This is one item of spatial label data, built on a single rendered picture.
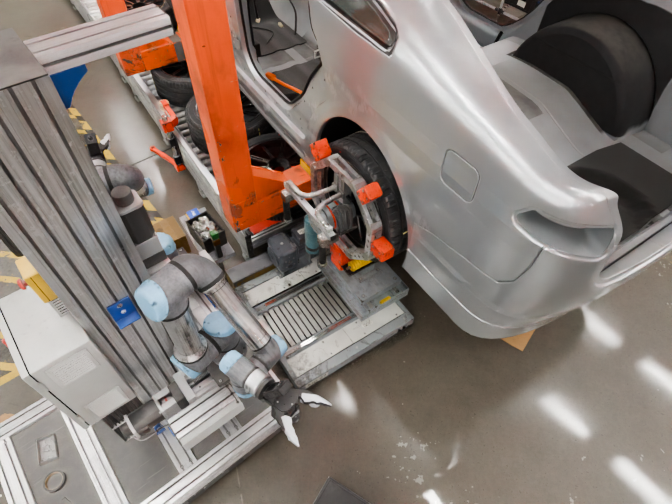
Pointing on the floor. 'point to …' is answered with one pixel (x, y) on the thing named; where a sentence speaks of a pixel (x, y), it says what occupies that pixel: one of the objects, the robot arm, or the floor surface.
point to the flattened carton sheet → (519, 340)
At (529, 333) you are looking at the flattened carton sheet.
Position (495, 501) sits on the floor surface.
